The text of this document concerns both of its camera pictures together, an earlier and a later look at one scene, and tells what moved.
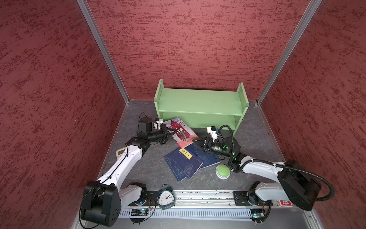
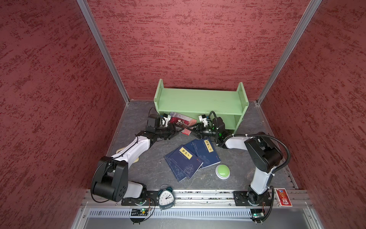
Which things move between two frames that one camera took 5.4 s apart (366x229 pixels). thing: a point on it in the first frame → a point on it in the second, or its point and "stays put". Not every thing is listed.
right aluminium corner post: x=310 y=10 stays put
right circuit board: x=257 y=214 stays put
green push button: x=222 y=171 stays put
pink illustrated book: x=184 y=136 → x=174 y=117
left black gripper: x=165 y=130 stays put
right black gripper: x=208 y=140 → x=200 y=130
